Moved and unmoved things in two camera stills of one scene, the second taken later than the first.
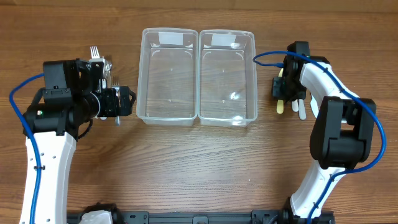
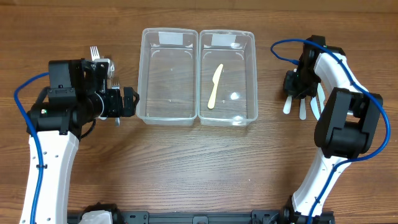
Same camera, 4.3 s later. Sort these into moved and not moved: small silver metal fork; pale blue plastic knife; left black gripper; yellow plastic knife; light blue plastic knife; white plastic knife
Moved: white plastic knife; yellow plastic knife
Not moved: left black gripper; light blue plastic knife; small silver metal fork; pale blue plastic knife
